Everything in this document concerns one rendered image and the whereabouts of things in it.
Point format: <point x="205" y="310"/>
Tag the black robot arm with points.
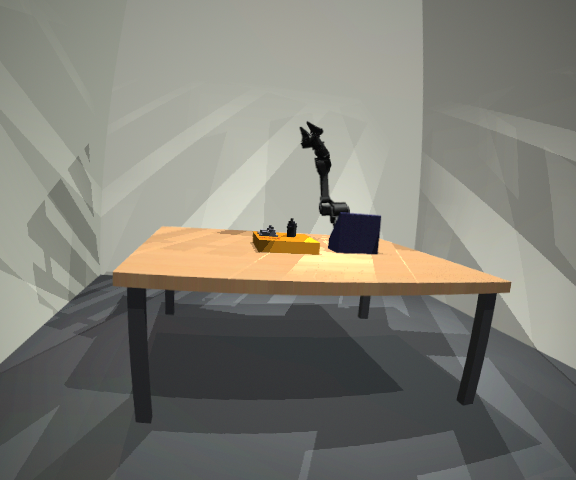
<point x="323" y="165"/>

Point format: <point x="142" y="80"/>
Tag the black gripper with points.
<point x="314" y="137"/>

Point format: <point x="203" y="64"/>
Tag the orange flat deck plate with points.
<point x="272" y="242"/>

